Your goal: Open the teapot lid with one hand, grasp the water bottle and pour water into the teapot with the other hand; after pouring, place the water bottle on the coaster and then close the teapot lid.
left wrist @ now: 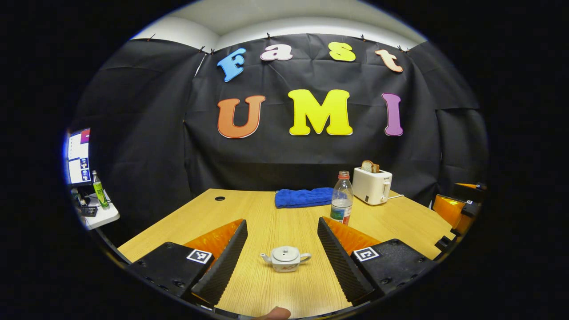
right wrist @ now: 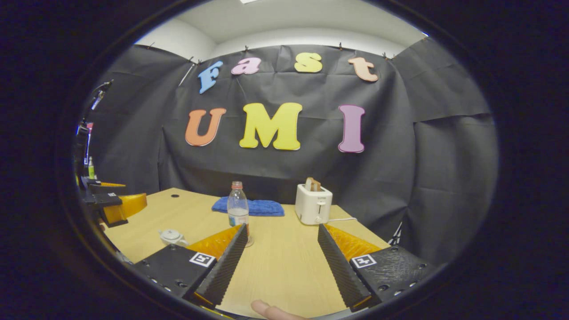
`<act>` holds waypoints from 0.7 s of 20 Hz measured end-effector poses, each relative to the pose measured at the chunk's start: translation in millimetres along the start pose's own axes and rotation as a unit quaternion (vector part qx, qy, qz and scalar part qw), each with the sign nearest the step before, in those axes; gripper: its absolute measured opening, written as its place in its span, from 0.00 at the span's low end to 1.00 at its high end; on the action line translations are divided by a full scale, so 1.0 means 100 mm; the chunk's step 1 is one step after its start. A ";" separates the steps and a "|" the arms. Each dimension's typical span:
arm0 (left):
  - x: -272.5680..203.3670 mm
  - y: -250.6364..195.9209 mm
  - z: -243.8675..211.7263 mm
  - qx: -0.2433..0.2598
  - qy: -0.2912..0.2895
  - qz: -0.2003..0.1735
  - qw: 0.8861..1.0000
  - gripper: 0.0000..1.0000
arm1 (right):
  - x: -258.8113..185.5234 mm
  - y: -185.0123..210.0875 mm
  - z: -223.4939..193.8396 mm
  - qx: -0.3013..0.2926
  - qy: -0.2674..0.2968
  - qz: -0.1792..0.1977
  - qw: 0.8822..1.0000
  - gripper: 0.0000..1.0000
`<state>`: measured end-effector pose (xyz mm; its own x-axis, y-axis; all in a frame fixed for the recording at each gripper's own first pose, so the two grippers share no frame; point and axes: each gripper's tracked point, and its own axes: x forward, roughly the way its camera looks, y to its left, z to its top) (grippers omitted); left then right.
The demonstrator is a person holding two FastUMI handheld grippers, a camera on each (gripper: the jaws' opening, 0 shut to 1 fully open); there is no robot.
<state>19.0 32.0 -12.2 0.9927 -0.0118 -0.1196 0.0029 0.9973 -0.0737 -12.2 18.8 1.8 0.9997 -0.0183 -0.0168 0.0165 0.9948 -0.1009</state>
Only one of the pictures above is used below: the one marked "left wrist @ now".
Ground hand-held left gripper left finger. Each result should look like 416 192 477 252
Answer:
128 219 248 307

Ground white toaster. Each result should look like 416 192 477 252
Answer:
352 167 393 205

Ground computer monitor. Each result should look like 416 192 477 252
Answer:
66 128 92 186

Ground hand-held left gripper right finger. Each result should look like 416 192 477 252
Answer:
317 216 438 306

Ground black backdrop cloth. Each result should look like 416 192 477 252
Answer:
67 33 489 249

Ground clear plastic water bottle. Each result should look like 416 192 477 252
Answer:
330 171 354 225

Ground white side table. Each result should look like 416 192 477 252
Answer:
71 189 120 230

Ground blue towel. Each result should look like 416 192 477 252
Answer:
274 187 335 208

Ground green bottle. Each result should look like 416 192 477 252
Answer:
92 171 109 209

